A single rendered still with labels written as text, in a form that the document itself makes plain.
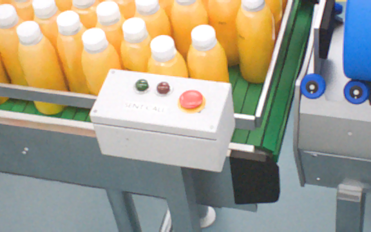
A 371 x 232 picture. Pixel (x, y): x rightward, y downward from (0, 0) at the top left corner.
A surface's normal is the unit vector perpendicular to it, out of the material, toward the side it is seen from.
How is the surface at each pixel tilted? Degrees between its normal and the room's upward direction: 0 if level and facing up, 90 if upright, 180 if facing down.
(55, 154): 90
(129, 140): 90
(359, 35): 75
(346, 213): 90
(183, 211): 90
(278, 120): 30
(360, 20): 65
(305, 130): 70
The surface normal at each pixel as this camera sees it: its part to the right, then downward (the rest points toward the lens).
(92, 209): -0.11, -0.67
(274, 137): 0.39, -0.51
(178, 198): -0.26, 0.74
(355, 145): -0.28, 0.47
